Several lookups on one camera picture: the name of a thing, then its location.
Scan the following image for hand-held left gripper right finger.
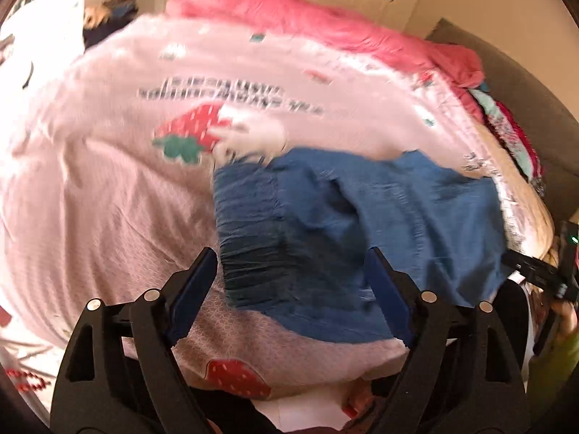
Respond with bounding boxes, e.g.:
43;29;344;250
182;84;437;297
364;246;530;434

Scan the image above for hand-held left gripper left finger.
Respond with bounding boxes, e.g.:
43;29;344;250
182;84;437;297
50;246;220;434

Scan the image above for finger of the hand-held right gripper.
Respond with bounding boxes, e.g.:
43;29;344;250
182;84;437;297
501;248;566;300

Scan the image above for blue denim pants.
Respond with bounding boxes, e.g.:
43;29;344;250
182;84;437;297
212;147;514;344

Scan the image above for person's right forearm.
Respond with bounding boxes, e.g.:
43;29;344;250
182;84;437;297
525;325;579;419

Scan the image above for person's right hand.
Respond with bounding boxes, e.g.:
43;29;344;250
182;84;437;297
549;299;579;341

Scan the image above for pink strawberry printed bedsheet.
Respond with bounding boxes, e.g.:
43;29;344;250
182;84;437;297
0;13;557;399

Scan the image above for pile of colourful clothes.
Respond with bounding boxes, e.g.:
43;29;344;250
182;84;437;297
468;86;548;195

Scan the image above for grey headboard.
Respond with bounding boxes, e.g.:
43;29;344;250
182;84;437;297
425;18;579;222

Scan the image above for white cloth with red print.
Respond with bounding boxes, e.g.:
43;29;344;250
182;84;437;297
0;303;73;421

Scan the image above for pink fluffy duvet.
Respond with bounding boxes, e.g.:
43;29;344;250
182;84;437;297
165;0;487;118

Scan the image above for tan fuzzy cloth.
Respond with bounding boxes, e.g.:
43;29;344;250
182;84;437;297
84;5;111;32

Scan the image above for dark folded clothes pile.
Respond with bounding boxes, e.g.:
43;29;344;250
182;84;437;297
103;0;141;16

